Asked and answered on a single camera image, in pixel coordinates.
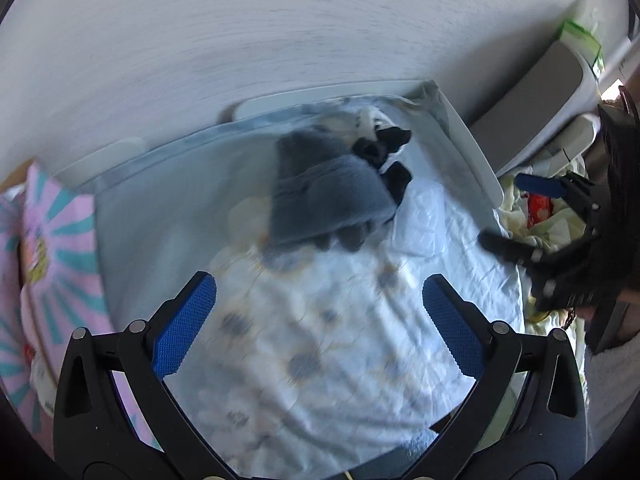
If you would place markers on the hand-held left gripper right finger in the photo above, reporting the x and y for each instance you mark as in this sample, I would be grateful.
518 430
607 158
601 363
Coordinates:
450 330

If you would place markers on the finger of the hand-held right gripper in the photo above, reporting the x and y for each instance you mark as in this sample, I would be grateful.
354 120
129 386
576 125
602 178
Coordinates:
505 245
537 183

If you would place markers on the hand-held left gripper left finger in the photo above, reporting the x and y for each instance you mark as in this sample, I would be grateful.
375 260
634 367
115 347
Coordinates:
185 325

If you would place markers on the pink-lined cardboard box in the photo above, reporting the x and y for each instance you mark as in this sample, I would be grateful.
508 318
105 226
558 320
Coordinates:
65 240

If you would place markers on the white desktop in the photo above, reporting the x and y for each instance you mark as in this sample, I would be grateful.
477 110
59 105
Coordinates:
310 94

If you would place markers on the person's right hand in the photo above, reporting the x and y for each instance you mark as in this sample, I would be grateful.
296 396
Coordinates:
631 317

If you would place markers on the red printed packet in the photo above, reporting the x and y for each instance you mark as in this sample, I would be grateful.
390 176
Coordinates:
540 207

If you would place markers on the yellow-green printed blanket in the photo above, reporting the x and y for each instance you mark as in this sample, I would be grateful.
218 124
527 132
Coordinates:
550 230

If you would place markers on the grey chair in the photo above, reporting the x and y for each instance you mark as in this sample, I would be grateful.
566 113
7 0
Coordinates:
535 95

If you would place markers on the clear plastic bag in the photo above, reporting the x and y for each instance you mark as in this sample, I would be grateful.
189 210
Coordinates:
420 220

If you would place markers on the blue fleece clothing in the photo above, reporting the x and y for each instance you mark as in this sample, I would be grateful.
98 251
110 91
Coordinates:
420 445

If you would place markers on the clear bin with white bedding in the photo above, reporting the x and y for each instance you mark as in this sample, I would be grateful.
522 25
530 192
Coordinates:
325 360

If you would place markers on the green tissue pack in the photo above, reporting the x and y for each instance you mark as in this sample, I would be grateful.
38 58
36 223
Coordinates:
580 45

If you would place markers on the black and white sock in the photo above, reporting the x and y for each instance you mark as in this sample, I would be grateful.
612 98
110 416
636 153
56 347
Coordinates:
380 147

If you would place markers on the grey fleece cloth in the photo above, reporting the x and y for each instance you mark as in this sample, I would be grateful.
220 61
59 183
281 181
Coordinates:
325 190

